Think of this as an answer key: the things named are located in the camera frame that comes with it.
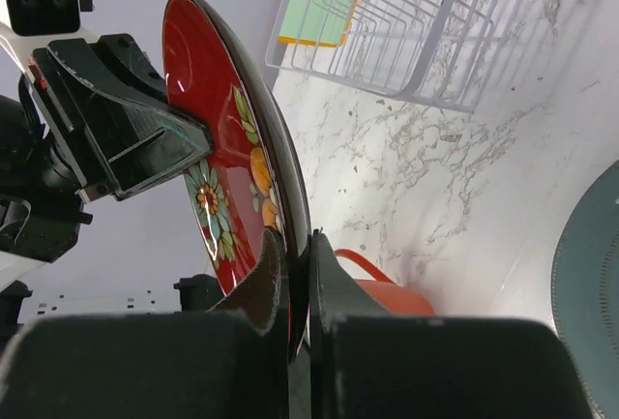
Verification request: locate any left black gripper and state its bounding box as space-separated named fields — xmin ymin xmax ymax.
xmin=28 ymin=34 xmax=214 ymax=202

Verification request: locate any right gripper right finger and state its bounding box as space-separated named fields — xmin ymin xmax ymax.
xmin=309 ymin=229 xmax=390 ymax=361

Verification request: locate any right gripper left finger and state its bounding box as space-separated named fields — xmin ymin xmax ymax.
xmin=209 ymin=227 xmax=289 ymax=332

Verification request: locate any dark red floral plate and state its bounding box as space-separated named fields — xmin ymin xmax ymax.
xmin=162 ymin=0 xmax=311 ymax=359

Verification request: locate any grey-teal plate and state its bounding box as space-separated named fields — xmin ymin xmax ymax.
xmin=551 ymin=164 xmax=618 ymax=418

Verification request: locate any orange mug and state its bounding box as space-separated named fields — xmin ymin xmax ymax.
xmin=335 ymin=249 xmax=435 ymax=316

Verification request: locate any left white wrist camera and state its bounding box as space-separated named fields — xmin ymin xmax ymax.
xmin=1 ymin=0 xmax=99 ymax=74

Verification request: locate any clear wire dish rack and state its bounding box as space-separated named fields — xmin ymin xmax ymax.
xmin=265 ymin=0 xmax=514 ymax=112

